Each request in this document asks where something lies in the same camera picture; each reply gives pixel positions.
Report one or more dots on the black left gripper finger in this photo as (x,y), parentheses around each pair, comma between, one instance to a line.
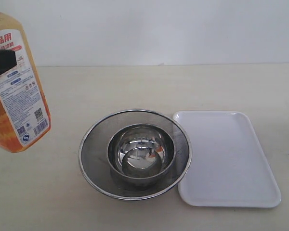
(7,60)

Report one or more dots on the orange pump soap bottle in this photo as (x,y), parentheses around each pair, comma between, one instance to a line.
(24,113)

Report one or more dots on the stainless steel bowl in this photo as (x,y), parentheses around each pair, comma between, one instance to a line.
(141,154)

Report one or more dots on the steel mesh strainer basket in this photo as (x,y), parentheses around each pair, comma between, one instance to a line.
(97,171)

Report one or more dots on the white plastic tray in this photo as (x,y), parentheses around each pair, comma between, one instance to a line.
(228,167)

